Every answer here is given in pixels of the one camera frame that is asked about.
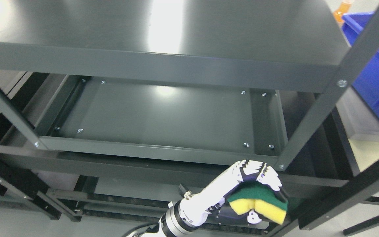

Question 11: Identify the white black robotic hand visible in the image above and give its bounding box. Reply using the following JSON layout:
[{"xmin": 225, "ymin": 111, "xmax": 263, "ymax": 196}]
[{"xmin": 183, "ymin": 160, "xmax": 288, "ymax": 224}]

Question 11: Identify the green yellow sponge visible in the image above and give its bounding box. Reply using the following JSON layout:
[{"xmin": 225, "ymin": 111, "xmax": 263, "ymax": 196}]
[{"xmin": 226, "ymin": 182, "xmax": 289, "ymax": 225}]

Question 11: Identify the dark metal shelf rack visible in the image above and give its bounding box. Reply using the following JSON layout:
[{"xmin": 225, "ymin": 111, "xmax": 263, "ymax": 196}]
[{"xmin": 0, "ymin": 0, "xmax": 379, "ymax": 237}]

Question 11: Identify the orange bottle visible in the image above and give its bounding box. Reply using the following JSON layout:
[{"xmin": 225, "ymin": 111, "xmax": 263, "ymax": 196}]
[{"xmin": 332, "ymin": 0, "xmax": 355, "ymax": 23}]

